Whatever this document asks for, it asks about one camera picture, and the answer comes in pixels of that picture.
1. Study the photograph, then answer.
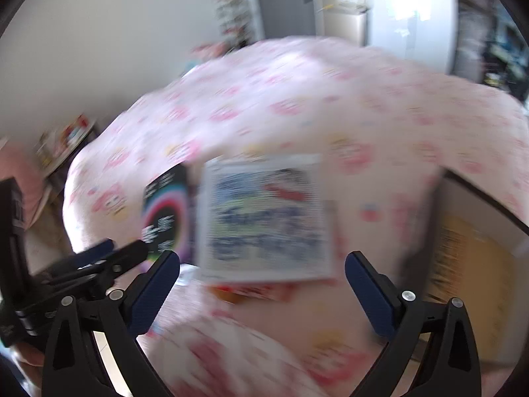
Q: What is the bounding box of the low shelf with toys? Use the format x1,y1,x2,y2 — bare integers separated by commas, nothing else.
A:
35,113,100,185

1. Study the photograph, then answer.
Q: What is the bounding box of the dark glass wardrobe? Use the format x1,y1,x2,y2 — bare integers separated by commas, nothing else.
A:
457,0,529,102

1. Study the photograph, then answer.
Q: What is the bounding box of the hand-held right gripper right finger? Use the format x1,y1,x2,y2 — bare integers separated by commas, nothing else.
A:
345,250,482,397

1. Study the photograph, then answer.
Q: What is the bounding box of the white cartoon craft kit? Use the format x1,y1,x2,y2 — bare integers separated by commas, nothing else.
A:
196,153,337,286

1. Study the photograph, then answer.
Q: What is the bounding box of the person's left hand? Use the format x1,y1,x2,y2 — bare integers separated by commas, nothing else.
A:
8,339,46,381

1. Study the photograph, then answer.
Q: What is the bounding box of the red photo card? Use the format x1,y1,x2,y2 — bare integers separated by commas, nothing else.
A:
211,281,298,303

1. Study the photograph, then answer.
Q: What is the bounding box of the pink soft bundle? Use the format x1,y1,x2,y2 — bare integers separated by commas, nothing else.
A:
190,42,233,59

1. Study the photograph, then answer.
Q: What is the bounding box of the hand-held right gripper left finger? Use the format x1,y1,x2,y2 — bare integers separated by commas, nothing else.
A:
41,250,180,397

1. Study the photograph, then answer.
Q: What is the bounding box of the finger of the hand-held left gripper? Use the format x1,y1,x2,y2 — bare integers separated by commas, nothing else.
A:
45,240,149,294
39,238,115,282

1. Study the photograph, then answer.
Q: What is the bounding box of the white wire shelf rack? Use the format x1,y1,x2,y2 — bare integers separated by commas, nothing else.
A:
215,0,265,50

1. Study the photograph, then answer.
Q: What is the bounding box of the black storage box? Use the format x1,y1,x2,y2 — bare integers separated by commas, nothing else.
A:
403,169,529,373

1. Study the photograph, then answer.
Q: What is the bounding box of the black rainbow packaging box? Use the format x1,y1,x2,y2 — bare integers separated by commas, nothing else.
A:
141,164,195,265

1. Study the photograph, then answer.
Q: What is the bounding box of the white wardrobe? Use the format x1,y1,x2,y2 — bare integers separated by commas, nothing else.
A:
368,0,459,73

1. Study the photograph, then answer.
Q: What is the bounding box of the silver refrigerator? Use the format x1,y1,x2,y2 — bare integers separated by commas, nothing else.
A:
313,0,369,47

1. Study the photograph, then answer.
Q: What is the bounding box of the pink printed blanket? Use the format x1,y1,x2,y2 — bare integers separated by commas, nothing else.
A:
62,35,529,397

